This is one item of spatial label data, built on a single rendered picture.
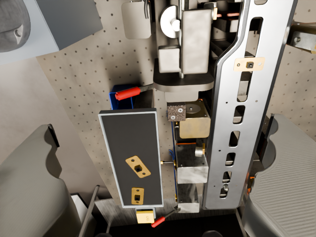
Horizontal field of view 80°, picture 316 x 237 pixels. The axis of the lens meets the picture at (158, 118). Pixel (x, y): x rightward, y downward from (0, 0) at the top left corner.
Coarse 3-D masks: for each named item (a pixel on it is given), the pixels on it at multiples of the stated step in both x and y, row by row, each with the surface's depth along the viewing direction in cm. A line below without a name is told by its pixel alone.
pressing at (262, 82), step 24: (288, 0) 46; (240, 24) 49; (264, 24) 49; (288, 24) 49; (240, 48) 52; (264, 48) 52; (216, 72) 56; (240, 72) 56; (264, 72) 56; (216, 96) 60; (264, 96) 60; (216, 120) 65; (264, 120) 65; (216, 144) 70; (240, 144) 70; (216, 168) 77; (240, 168) 77; (216, 192) 85; (240, 192) 85
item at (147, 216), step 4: (136, 212) 67; (140, 212) 67; (144, 212) 67; (148, 212) 67; (152, 212) 67; (140, 216) 68; (144, 216) 67; (148, 216) 67; (152, 216) 67; (140, 220) 69; (144, 220) 69; (148, 220) 69; (152, 220) 69
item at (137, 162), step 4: (132, 156) 52; (136, 156) 52; (128, 160) 53; (136, 160) 53; (140, 160) 53; (128, 164) 54; (132, 164) 53; (136, 164) 53; (140, 164) 53; (132, 168) 54; (136, 168) 53; (140, 168) 53; (144, 168) 54; (136, 172) 55; (140, 172) 55; (144, 172) 55; (148, 172) 55; (140, 176) 56; (144, 176) 56
